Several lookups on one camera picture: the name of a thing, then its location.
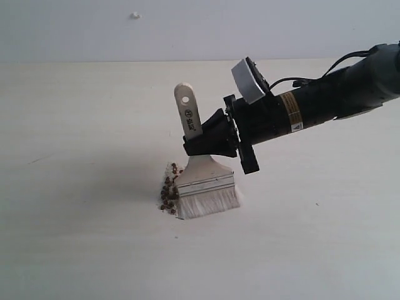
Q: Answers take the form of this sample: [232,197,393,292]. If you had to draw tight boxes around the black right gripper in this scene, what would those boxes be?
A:
[183,93,281,174]

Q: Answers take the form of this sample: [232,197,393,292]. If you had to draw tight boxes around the white wooden paint brush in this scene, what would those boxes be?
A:
[174,82,241,219]

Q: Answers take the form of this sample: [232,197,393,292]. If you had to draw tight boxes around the pile of beans and rice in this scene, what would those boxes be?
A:
[158,161,184,217]

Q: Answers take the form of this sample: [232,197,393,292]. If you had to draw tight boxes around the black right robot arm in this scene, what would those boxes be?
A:
[184,44,399,174]

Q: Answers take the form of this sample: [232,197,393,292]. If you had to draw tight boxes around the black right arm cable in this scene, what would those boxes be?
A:
[267,49,376,93]

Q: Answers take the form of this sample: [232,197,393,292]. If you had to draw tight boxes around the small white wall fixture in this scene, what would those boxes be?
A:
[130,12,142,19]

